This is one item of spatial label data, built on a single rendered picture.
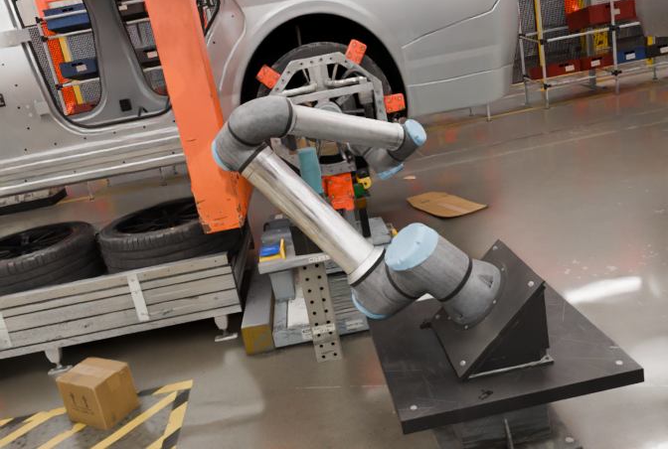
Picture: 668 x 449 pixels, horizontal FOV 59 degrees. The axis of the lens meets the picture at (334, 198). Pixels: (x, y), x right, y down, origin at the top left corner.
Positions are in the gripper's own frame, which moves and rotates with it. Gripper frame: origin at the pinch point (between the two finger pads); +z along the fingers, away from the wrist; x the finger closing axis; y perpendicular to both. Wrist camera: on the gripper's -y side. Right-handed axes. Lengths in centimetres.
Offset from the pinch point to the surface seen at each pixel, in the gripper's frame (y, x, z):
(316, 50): 60, 3, 21
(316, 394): -82, 33, -11
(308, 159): 11.2, 17.1, 21.9
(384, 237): -26, -13, 57
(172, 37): 56, 60, -22
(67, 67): 241, 221, 350
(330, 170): 8.0, 7.3, 36.9
